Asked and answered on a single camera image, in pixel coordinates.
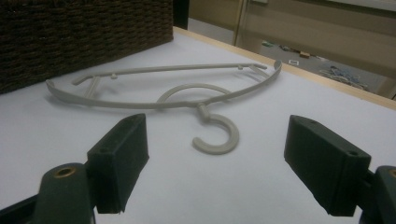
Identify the brown wicker basket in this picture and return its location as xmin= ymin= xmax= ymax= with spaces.
xmin=0 ymin=0 xmax=175 ymax=95

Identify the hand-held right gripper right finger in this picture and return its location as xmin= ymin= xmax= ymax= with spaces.
xmin=283 ymin=114 xmax=373 ymax=217

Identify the white table sheet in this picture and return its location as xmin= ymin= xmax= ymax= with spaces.
xmin=0 ymin=31 xmax=396 ymax=224

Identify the pile of hangers on floor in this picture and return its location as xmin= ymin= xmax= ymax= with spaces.
xmin=317 ymin=64 xmax=373 ymax=91

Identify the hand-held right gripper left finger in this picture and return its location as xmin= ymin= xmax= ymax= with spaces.
xmin=87 ymin=113 xmax=150 ymax=216

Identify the light wooden shelf unit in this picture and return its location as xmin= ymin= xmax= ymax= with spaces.
xmin=188 ymin=0 xmax=396 ymax=98

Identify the grey plastic clothes hanger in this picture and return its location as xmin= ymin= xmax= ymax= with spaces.
xmin=45 ymin=60 xmax=283 ymax=156

